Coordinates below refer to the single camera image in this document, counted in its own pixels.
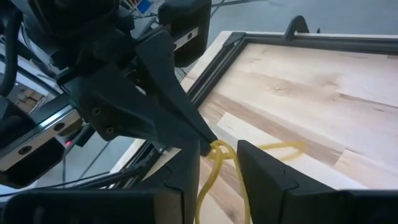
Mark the black table clamp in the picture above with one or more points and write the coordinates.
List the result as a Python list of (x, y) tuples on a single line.
[(295, 21)]

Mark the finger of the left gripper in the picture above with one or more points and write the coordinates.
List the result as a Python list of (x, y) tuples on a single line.
[(161, 68), (124, 115)]

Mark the black aluminium table frame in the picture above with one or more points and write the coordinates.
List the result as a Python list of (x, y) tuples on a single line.
[(214, 68)]

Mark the yellow rubber band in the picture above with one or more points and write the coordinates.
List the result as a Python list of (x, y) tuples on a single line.
[(217, 161)]

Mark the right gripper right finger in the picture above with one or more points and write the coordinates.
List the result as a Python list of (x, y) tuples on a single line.
[(311, 208)]

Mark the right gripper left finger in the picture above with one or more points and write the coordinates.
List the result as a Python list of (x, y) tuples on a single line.
[(93, 208)]

